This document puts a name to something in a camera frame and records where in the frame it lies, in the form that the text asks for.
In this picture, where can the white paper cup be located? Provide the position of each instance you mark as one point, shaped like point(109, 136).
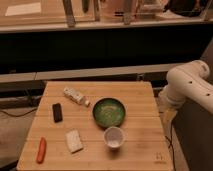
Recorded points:
point(113, 137)

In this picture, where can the white plastic bottle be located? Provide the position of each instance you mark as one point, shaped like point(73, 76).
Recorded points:
point(76, 96)

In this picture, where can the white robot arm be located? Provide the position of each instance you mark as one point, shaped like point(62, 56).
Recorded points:
point(186, 81)

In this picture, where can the white paper sheet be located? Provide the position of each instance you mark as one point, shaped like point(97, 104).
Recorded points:
point(23, 9)

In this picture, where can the white sponge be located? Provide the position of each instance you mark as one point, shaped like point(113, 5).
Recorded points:
point(74, 141)

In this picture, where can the orange carrot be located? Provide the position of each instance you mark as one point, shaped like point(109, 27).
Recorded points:
point(41, 151)

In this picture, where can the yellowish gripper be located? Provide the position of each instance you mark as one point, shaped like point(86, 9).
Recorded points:
point(169, 115)

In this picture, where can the green ceramic bowl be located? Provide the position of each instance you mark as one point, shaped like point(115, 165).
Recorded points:
point(109, 112)

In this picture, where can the black rectangular block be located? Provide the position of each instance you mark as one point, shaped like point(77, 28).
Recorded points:
point(57, 112)

